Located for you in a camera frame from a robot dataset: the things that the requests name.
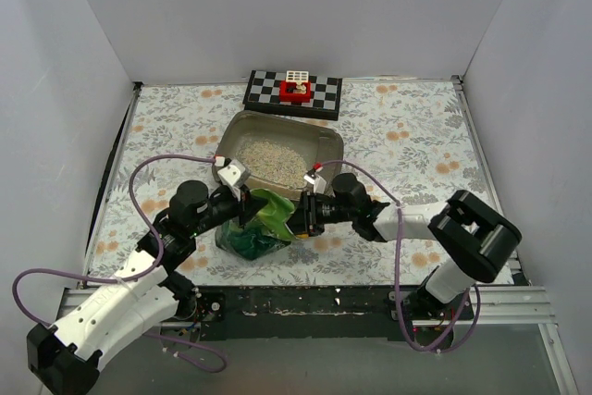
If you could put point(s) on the grey litter box tray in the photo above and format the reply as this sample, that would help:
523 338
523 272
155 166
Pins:
315 144

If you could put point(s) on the floral table mat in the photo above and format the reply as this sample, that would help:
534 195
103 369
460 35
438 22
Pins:
404 140

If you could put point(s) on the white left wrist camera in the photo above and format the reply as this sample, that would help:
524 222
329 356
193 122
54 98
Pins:
231 173

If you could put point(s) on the white grid toy piece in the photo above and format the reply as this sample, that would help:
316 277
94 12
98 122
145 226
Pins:
297 76

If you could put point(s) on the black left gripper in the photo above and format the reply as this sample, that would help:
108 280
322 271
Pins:
245 204

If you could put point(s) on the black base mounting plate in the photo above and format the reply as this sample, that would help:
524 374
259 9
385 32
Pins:
290 312

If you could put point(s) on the green litter bag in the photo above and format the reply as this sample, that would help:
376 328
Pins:
266 233

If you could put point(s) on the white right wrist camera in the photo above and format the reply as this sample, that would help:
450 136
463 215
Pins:
314 178

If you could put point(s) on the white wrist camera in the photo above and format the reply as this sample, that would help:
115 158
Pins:
231 173
314 178

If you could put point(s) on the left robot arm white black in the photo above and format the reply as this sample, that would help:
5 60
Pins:
69 355

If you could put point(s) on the red toy block box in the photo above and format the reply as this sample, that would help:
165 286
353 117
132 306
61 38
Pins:
295 93

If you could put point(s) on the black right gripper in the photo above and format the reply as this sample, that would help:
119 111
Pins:
307 216

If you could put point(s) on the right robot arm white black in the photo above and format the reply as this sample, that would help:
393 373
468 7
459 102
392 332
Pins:
478 240

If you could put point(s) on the aluminium frame rail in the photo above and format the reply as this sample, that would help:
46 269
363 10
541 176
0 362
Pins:
518 305

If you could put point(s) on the black white checkerboard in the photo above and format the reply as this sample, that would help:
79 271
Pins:
277 93

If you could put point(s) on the cat litter granules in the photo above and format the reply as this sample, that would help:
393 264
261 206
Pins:
273 162

